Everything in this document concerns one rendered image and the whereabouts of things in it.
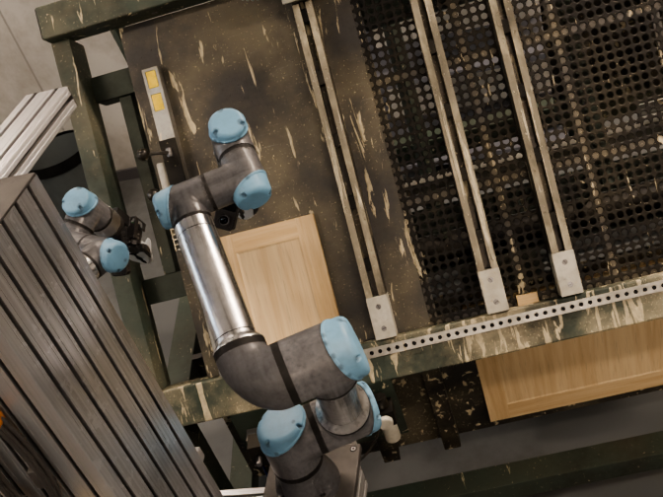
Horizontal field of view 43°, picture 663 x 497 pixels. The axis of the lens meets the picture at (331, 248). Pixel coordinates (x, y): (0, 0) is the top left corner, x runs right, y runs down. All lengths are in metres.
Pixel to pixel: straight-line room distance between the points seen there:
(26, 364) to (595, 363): 2.06
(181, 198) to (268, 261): 0.95
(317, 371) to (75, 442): 0.40
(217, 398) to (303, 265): 0.48
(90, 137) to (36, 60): 3.09
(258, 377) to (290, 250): 1.11
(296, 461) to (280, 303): 0.77
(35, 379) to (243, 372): 0.34
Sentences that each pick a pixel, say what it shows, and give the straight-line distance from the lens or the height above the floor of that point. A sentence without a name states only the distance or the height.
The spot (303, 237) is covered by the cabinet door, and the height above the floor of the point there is 1.18.
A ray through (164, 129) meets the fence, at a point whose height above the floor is 1.53.
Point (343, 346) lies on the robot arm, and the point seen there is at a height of 1.61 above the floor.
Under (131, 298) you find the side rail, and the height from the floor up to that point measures 1.15.
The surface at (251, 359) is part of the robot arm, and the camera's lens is 1.44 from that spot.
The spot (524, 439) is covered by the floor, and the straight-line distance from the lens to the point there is 3.30.
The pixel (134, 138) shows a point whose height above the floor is 1.49.
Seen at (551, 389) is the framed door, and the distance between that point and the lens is 2.98.
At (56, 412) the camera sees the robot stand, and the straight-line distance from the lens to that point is 1.35.
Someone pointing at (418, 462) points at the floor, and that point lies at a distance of 3.31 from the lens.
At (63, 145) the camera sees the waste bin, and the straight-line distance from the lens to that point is 5.61.
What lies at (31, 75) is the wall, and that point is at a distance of 5.78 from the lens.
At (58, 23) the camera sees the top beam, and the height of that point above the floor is 1.87.
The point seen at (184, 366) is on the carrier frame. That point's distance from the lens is 2.85.
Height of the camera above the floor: 2.55
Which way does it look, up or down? 35 degrees down
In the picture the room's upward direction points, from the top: 20 degrees counter-clockwise
